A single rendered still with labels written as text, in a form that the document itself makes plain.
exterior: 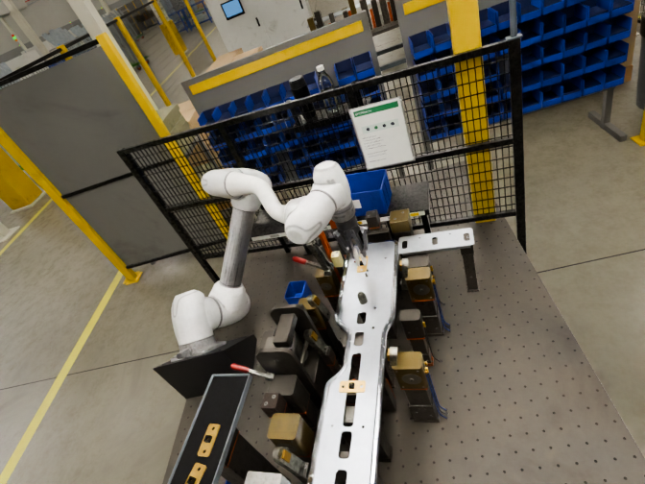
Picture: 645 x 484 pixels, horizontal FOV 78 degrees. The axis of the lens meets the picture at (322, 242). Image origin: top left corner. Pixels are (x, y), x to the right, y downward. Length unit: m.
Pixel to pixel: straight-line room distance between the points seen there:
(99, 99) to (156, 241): 1.35
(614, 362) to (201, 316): 2.01
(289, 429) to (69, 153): 3.09
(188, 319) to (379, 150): 1.12
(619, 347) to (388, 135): 1.60
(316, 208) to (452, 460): 0.90
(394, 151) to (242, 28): 6.34
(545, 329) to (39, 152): 3.68
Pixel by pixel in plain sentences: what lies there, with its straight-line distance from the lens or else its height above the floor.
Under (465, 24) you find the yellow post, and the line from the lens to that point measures 1.70.
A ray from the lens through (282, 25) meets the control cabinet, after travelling 7.85.
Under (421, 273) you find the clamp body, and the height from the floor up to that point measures 1.04.
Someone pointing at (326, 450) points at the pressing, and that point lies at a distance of 1.25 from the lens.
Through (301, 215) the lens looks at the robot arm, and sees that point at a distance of 1.16.
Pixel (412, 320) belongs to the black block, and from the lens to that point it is 1.41.
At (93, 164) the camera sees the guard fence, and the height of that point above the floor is 1.22.
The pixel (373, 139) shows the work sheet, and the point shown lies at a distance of 1.82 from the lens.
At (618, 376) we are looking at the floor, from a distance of 2.47.
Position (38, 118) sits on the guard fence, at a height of 1.68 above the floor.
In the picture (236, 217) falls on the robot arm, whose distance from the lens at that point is 1.79.
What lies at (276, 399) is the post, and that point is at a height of 1.10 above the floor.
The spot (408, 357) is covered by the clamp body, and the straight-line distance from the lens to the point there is 1.26.
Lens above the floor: 2.10
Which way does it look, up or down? 37 degrees down
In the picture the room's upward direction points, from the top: 24 degrees counter-clockwise
